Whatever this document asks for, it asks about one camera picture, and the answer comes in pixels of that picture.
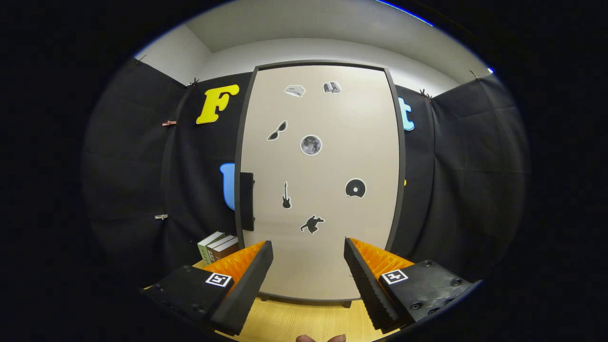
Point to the grey cabinet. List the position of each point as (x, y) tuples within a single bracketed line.
[(403, 142)]

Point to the brown book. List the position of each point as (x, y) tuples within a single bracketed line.
[(227, 249), (216, 247)]

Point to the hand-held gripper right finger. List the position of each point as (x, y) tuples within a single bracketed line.
[(365, 285)]

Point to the green book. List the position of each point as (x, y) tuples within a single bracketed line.
[(205, 248)]

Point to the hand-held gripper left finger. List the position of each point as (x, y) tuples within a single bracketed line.
[(251, 285)]

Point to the black backdrop cloth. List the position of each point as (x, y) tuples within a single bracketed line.
[(465, 166)]

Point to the black clip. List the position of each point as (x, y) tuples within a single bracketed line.
[(192, 83), (474, 74), (424, 94)]

